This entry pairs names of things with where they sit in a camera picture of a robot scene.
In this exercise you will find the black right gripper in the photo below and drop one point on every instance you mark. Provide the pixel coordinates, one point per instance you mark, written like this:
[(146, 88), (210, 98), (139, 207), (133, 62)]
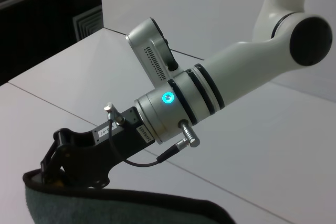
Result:
[(105, 145)]

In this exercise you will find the yellow and grey microfiber towel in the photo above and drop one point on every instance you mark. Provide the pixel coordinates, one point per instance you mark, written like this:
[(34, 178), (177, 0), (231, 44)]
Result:
[(105, 211)]

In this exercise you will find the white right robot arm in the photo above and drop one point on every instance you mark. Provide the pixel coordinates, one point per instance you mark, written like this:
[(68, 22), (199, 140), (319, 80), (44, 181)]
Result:
[(236, 72)]

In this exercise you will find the white louvred vent grille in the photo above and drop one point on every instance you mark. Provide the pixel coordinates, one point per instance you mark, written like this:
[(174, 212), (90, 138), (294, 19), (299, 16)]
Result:
[(88, 23)]

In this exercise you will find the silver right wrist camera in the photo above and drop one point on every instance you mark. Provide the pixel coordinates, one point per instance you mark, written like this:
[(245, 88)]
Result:
[(147, 43)]

